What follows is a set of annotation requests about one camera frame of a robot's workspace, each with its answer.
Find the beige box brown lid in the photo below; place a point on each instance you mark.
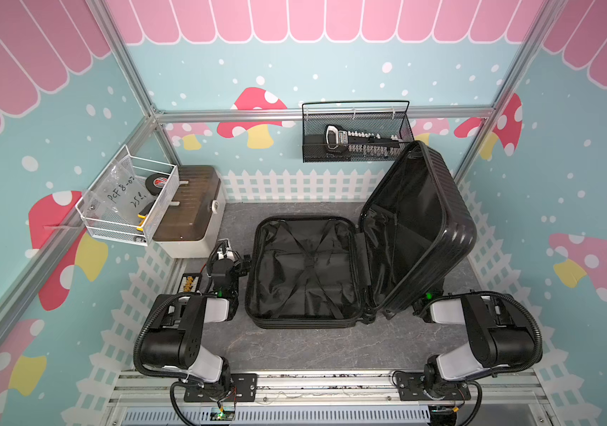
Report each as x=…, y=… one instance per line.
x=190, y=226

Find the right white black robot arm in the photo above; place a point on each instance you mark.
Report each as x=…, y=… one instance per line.
x=503, y=338

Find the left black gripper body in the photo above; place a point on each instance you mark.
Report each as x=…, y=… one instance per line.
x=227, y=267

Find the clear plastic wall bin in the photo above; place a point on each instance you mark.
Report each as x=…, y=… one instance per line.
x=109, y=208

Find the yellow black tool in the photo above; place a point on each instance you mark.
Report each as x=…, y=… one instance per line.
x=142, y=220

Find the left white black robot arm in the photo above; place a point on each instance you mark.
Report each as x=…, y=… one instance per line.
x=170, y=342

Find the black hard-shell suitcase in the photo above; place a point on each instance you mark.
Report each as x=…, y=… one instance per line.
x=321, y=271

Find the small green circuit board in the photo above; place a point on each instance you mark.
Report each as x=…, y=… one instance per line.
x=222, y=415

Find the socket wrench set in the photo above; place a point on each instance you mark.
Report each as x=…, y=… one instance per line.
x=342, y=141

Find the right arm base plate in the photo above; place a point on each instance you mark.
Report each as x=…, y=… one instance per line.
x=418, y=386

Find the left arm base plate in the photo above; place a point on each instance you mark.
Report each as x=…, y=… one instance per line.
x=244, y=386

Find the black connector board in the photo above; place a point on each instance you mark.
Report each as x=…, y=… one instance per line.
x=189, y=283

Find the black wire mesh basket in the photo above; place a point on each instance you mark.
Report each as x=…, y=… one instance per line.
x=386, y=117

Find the black tape roll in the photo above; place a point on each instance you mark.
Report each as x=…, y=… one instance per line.
x=156, y=182

